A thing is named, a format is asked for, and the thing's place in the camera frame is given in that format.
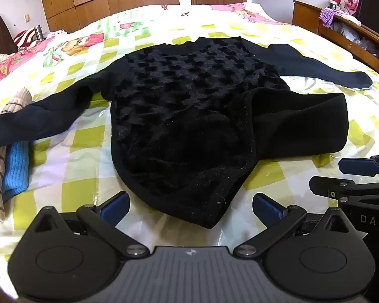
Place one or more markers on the wooden cabinet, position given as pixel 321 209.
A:
pixel 306 15

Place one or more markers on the black television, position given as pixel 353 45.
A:
pixel 374 12

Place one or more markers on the metal flask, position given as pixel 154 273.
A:
pixel 39 32

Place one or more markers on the grey plastic bag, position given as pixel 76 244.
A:
pixel 350 33

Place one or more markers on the purple patterned cloth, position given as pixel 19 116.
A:
pixel 328 16

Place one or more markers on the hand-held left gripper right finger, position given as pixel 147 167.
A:
pixel 268 210

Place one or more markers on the pink floral quilt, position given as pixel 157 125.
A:
pixel 82 42

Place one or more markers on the red white plush toy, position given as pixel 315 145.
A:
pixel 334 3

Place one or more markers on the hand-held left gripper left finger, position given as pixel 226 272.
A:
pixel 115 208

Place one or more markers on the black sweater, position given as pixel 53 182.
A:
pixel 183 126

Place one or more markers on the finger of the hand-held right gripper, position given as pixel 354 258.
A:
pixel 357 166
pixel 360 191

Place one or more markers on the yellow-green checked bed sheet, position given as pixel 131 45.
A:
pixel 82 164

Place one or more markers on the blue knitted cloth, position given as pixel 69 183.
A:
pixel 15 170

